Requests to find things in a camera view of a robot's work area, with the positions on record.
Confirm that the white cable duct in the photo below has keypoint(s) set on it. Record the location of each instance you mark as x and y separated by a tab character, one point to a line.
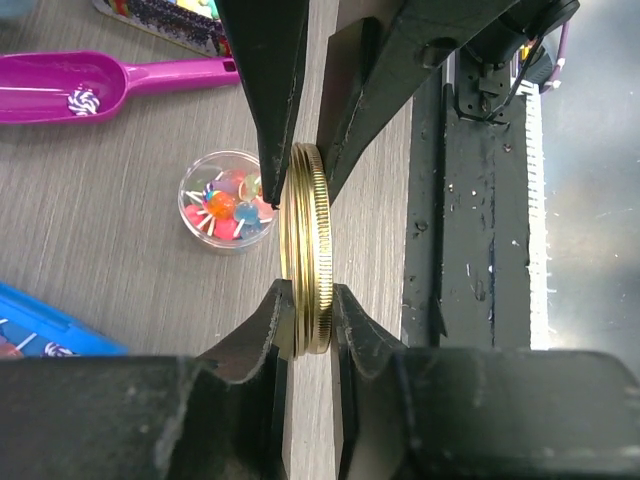
538	258

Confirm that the purple plastic scoop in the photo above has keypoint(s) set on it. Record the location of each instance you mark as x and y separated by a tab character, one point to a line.
35	86

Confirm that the candies in jar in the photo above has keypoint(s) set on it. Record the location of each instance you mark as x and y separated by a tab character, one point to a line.
225	205

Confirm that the clear plastic jar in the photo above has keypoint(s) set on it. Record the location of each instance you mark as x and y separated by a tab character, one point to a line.
226	159

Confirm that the cream jar lid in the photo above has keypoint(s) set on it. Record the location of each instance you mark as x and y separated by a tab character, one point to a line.
306	248

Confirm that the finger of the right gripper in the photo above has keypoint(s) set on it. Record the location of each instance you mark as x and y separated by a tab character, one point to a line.
379	55
268	41

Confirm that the blue plastic bin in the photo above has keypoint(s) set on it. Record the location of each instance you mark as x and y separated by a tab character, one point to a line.
55	325

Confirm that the purple swirl lollipop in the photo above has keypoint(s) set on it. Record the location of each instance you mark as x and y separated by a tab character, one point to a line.
83	102

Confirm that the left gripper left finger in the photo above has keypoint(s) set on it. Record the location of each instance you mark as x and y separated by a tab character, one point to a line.
224	414

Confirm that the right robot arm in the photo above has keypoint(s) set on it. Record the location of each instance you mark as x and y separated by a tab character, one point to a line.
525	20

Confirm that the pile of lollipop candies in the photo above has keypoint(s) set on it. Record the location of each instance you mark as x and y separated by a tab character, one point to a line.
18	342

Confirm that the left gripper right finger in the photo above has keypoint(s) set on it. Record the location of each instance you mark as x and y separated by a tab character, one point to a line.
467	413

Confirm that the gold tin of star candies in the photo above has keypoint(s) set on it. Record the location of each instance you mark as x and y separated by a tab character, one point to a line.
192	24

